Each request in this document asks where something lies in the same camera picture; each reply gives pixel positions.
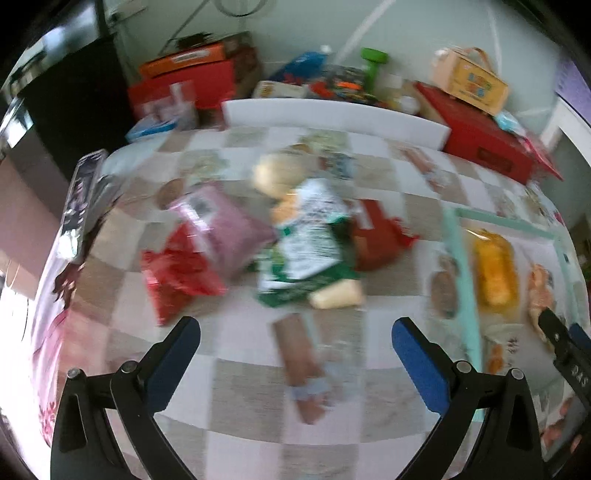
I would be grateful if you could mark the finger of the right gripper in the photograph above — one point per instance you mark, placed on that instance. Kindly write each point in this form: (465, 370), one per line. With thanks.
(572, 353)

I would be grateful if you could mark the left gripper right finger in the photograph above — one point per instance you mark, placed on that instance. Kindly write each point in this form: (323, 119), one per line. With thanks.
(508, 444)

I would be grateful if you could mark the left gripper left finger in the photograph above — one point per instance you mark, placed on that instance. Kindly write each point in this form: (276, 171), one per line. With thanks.
(84, 445)

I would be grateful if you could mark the cream jelly cup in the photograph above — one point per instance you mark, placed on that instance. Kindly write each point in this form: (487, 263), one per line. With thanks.
(342, 294)

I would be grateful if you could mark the teal tray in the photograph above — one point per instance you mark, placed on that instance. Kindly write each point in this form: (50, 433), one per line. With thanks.
(548, 277)

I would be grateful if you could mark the orange yellow cake packet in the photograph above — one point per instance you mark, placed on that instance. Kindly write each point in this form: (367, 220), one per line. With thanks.
(495, 272)

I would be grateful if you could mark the red snack bag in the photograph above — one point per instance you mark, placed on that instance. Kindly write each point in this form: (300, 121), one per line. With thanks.
(177, 274)

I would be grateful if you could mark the red candy packet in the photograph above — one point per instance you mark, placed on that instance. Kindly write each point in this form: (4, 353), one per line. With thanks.
(377, 239)

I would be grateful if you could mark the large red gift box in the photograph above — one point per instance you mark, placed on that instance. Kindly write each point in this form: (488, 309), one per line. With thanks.
(476, 136)

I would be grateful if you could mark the pink snack bag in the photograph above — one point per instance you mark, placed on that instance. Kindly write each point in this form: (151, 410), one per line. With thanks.
(227, 234)

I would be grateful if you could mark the green white snack packet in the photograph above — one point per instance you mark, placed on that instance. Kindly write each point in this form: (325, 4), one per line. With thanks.
(311, 224)

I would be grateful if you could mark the smartphone on stand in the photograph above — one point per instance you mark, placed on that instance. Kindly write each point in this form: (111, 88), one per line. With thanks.
(77, 205)

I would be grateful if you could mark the small clear bottle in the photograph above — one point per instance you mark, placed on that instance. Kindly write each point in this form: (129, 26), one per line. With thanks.
(409, 104)

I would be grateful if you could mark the beige carry box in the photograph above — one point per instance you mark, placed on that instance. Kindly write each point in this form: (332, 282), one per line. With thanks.
(467, 74)

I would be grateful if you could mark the white foam board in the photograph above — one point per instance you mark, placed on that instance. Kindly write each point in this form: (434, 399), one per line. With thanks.
(334, 115)

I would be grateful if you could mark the round bun in wrapper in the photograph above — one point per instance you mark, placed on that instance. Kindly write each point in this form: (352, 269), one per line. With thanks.
(278, 172)

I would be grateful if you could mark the toy pile in box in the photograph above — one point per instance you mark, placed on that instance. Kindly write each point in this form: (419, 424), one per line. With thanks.
(340, 83)

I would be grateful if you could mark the green dumbbell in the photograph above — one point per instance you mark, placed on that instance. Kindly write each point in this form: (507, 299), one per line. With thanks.
(375, 59)

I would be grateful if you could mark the black cabinet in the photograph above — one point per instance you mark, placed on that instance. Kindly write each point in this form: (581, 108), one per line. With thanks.
(78, 103)

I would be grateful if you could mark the blue water bottle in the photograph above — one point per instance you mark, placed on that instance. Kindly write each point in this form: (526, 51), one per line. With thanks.
(303, 68)

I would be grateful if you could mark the red box at back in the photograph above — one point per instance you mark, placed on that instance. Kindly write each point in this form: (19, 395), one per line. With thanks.
(206, 86)

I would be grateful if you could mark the white card box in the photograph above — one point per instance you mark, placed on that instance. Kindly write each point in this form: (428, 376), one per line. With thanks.
(267, 89)

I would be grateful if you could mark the orange flat box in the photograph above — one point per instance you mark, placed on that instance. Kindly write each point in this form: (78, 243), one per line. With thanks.
(180, 60)

